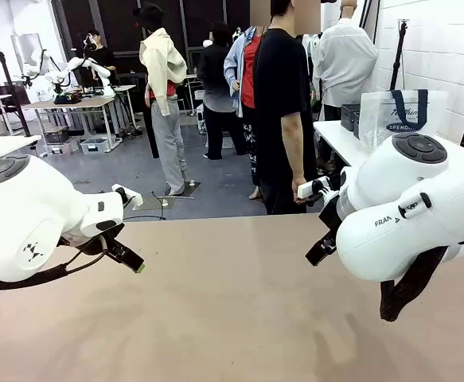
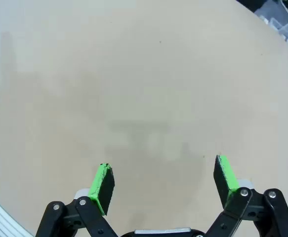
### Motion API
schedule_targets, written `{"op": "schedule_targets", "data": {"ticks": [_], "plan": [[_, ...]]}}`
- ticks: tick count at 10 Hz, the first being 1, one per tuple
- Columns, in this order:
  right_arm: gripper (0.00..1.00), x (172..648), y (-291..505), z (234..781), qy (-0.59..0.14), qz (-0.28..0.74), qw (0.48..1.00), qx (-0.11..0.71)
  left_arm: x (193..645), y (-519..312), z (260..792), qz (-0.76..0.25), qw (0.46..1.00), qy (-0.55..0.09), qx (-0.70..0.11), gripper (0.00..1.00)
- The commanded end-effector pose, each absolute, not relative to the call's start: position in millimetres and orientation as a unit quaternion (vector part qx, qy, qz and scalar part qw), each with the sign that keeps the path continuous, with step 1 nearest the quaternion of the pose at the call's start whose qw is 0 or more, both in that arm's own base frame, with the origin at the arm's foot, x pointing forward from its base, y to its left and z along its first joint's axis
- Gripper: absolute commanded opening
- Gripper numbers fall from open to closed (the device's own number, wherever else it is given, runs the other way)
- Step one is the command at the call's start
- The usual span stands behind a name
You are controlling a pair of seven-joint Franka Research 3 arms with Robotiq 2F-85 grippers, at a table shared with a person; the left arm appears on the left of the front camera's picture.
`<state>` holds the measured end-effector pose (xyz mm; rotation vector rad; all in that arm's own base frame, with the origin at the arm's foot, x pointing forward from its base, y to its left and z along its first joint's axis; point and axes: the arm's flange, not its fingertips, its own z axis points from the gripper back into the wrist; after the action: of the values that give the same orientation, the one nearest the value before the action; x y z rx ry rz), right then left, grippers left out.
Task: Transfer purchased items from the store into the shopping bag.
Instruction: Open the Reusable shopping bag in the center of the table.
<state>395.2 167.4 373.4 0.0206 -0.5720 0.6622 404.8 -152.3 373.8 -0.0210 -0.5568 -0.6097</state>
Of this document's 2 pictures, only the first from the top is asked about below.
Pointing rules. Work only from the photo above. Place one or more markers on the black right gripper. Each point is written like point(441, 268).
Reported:
point(329, 215)

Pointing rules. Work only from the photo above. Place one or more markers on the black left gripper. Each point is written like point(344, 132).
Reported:
point(102, 242)

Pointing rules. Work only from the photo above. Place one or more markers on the person's left forearm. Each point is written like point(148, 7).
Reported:
point(293, 147)

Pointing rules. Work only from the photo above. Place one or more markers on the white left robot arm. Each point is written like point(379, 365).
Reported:
point(24, 215)

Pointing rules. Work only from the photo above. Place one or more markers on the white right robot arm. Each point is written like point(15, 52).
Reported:
point(394, 191)

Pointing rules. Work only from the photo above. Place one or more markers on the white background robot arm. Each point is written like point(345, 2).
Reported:
point(100, 71)
point(42, 63)

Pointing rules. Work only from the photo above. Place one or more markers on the person's left hand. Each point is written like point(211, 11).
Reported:
point(298, 191)

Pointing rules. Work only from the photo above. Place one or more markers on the grey floor mat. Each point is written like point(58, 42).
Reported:
point(152, 203)

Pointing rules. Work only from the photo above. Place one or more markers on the large white table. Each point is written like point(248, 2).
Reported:
point(335, 137)

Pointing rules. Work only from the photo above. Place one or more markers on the clear plastic storage crate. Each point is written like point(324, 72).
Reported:
point(94, 146)

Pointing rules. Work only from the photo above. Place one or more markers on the grey plastic storage crate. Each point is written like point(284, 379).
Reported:
point(58, 137)

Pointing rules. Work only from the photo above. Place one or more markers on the person in black shirt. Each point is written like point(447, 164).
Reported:
point(279, 99)

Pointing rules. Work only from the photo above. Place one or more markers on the wooden background table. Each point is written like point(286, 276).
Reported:
point(76, 102)

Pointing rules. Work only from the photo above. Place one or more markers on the small white table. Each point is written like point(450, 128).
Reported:
point(1, 145)

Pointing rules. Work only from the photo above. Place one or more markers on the person in white shirt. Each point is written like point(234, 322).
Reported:
point(347, 63)

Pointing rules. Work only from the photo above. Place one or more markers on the person in beige jacket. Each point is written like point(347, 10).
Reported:
point(164, 71)

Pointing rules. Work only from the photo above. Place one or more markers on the person in blue shirt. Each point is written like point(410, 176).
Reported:
point(249, 67)

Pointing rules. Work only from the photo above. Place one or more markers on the distant person in black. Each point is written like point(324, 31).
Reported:
point(104, 57)

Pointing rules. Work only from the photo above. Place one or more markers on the long-haired person in black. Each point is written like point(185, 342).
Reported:
point(215, 71)

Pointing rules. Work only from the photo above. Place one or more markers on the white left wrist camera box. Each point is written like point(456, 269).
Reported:
point(130, 197)

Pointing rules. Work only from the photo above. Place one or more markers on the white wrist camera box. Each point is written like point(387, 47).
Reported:
point(130, 197)
point(313, 187)

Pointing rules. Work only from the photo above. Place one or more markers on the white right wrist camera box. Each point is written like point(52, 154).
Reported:
point(313, 187)

